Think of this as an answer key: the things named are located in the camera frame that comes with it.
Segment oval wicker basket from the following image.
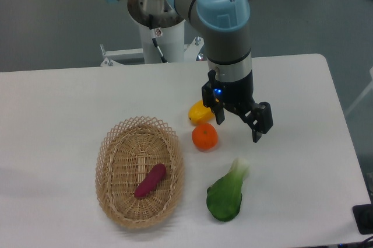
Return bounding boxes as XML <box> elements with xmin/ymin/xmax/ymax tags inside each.
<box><xmin>95</xmin><ymin>116</ymin><xmax>184</xmax><ymax>229</ymax></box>

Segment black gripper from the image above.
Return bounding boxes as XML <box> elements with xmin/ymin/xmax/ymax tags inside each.
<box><xmin>202</xmin><ymin>69</ymin><xmax>273</xmax><ymax>143</ymax></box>

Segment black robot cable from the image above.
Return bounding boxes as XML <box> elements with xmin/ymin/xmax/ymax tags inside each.
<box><xmin>148</xmin><ymin>14</ymin><xmax>168</xmax><ymax>64</ymax></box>

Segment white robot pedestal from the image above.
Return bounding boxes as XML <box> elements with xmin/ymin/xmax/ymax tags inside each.
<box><xmin>100</xmin><ymin>0</ymin><xmax>207</xmax><ymax>67</ymax></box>

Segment purple sweet potato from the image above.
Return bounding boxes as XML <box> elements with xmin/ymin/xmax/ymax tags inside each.
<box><xmin>134</xmin><ymin>163</ymin><xmax>167</xmax><ymax>198</ymax></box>

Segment yellow bell pepper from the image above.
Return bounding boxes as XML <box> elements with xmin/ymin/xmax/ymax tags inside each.
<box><xmin>188</xmin><ymin>100</ymin><xmax>214</xmax><ymax>125</ymax></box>

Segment black device at edge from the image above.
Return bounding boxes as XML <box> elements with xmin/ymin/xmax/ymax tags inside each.
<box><xmin>352</xmin><ymin>204</ymin><xmax>372</xmax><ymax>235</ymax></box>

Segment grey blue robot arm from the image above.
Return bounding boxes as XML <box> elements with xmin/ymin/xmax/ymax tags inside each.
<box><xmin>107</xmin><ymin>0</ymin><xmax>273</xmax><ymax>142</ymax></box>

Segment white frame at right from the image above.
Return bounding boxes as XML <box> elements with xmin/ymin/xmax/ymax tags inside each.
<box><xmin>344</xmin><ymin>67</ymin><xmax>373</xmax><ymax>117</ymax></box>

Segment orange tangerine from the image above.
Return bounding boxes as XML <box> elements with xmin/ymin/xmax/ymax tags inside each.
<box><xmin>192</xmin><ymin>123</ymin><xmax>219</xmax><ymax>151</ymax></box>

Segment green bok choy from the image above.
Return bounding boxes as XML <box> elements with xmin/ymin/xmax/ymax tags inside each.
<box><xmin>206</xmin><ymin>158</ymin><xmax>249</xmax><ymax>222</ymax></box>

